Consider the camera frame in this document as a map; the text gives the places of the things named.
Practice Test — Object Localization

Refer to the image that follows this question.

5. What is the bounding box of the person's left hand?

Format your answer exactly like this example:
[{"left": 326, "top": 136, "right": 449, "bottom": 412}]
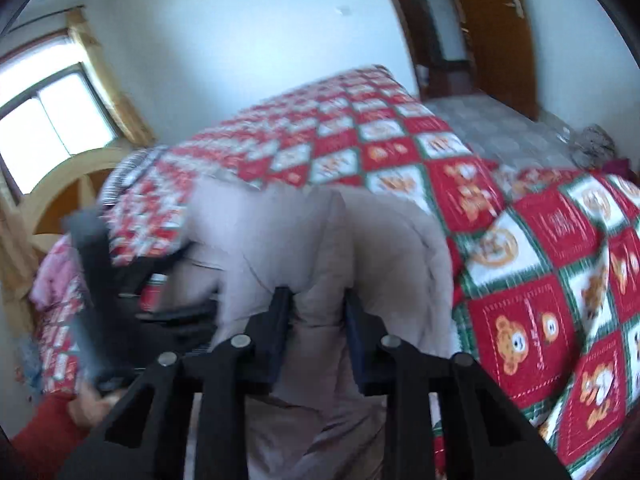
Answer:
[{"left": 66, "top": 377, "right": 128, "bottom": 427}]

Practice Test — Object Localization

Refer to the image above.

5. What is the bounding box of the pink cloth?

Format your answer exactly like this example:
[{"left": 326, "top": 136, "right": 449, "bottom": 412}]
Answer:
[{"left": 29, "top": 234, "right": 87, "bottom": 312}]

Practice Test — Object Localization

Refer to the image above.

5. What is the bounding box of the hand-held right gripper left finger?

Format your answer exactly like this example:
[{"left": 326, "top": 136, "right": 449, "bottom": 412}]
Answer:
[{"left": 57, "top": 287, "right": 294, "bottom": 480}]

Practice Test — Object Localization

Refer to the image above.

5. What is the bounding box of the brown wooden door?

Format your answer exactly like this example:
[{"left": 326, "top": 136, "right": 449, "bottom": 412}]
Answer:
[{"left": 444, "top": 0, "right": 542, "bottom": 122}]

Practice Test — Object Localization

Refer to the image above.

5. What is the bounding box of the red checked bear-print blanket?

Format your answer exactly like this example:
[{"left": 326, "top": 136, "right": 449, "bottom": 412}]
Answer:
[{"left": 30, "top": 64, "right": 640, "bottom": 480}]

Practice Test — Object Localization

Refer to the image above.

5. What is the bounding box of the grey crumpled cloth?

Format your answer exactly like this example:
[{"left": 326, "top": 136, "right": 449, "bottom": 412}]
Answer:
[{"left": 569, "top": 123, "right": 619, "bottom": 169}]

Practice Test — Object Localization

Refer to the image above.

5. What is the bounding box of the person's left forearm red sleeve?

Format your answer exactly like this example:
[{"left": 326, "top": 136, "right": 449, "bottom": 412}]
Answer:
[{"left": 9, "top": 394, "right": 103, "bottom": 480}]

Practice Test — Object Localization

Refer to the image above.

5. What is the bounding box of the beige quilted jacket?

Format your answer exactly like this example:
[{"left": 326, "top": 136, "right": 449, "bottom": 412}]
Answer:
[{"left": 165, "top": 177, "right": 457, "bottom": 480}]

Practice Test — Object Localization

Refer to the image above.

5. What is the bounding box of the maroon cloth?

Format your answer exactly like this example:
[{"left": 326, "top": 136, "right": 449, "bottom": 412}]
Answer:
[{"left": 601, "top": 157, "right": 639, "bottom": 182}]

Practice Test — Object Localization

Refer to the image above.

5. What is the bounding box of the black-white striped pillow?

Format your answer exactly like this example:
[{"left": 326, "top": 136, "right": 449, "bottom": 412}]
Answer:
[{"left": 96, "top": 146, "right": 169, "bottom": 209}]

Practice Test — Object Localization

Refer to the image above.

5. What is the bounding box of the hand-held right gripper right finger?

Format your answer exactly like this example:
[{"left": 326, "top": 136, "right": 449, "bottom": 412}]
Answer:
[{"left": 344, "top": 290, "right": 574, "bottom": 480}]

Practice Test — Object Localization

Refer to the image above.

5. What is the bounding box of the window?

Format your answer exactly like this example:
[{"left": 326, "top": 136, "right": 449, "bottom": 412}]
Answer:
[{"left": 0, "top": 61, "right": 122, "bottom": 202}]

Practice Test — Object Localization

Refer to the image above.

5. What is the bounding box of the dark wooden door frame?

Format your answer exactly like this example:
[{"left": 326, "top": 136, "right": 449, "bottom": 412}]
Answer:
[{"left": 374, "top": 0, "right": 482, "bottom": 105}]

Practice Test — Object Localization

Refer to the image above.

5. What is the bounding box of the grey checked bed sheet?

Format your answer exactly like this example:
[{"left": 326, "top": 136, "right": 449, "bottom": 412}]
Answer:
[{"left": 424, "top": 94, "right": 582, "bottom": 172}]

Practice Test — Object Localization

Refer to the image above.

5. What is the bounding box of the wooden arched headboard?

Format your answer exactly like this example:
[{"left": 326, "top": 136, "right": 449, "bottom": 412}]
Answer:
[{"left": 0, "top": 145, "right": 137, "bottom": 311}]

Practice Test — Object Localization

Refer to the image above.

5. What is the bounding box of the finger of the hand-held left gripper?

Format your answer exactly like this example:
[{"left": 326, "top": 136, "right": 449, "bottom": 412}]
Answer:
[
  {"left": 117, "top": 241, "right": 199, "bottom": 297},
  {"left": 134, "top": 299, "right": 219, "bottom": 358}
]

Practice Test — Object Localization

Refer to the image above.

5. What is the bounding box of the beige curtain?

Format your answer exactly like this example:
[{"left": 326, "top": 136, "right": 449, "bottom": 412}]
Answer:
[{"left": 66, "top": 6, "right": 157, "bottom": 150}]

